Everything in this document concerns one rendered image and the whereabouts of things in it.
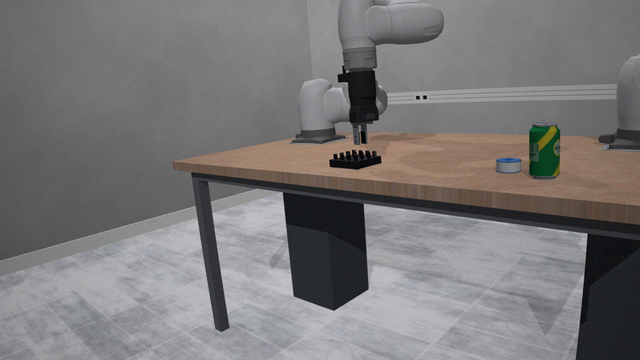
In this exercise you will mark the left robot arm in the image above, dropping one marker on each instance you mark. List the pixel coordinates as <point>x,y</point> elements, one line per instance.
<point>627,136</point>

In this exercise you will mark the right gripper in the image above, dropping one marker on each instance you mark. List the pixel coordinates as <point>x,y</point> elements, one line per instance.
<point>360,63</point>

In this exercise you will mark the green drink can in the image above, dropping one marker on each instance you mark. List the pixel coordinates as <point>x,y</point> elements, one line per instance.
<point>544,151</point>

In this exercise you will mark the black knob panel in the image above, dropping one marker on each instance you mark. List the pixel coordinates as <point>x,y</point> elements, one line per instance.
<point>355,161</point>

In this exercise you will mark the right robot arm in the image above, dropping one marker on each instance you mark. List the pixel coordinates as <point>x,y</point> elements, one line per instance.
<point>363,24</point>

